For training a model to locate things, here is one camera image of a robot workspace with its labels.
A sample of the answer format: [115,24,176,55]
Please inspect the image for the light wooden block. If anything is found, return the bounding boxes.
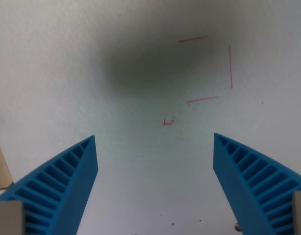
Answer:
[0,131,14,191]

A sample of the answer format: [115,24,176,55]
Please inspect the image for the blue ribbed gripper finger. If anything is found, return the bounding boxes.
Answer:
[0,135,99,235]
[213,133,301,235]

